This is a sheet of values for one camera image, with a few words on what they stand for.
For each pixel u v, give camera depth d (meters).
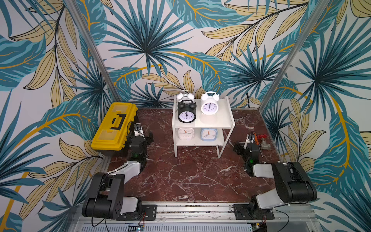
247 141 0.84
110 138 0.82
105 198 0.41
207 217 0.73
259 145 0.97
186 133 0.80
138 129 0.75
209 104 0.68
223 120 0.70
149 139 0.84
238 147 0.87
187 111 0.64
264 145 0.96
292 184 0.45
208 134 0.80
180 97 0.67
